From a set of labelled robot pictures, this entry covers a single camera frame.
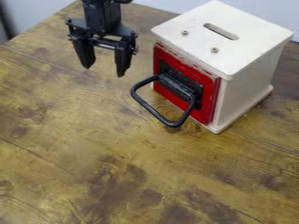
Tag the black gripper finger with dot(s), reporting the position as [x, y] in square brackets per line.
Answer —
[86, 52]
[123, 57]

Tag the white wooden box cabinet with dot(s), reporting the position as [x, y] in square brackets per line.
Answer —
[234, 47]

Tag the red wooden drawer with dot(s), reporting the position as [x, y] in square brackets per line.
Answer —
[197, 79]

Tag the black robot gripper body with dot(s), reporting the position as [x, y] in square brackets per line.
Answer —
[100, 28]

